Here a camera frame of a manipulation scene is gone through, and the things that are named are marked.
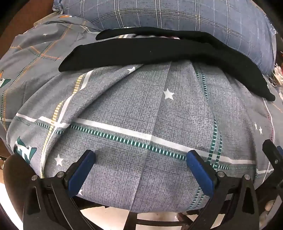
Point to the brown wooden headboard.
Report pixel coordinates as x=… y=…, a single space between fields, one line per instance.
x=24 y=15

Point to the blue plaid pillow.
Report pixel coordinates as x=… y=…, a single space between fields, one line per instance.
x=176 y=15

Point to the black pants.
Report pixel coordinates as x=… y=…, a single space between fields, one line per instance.
x=154 y=50

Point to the pile of assorted clutter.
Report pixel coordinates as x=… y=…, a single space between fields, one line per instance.
x=279 y=75

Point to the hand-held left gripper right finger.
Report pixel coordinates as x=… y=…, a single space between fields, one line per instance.
x=199 y=172

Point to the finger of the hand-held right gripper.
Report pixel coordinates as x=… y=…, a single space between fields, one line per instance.
x=273 y=154

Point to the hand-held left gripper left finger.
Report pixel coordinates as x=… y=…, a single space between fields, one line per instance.
x=81 y=171

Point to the grey star printed bed sheet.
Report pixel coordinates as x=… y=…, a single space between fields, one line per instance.
x=132 y=110

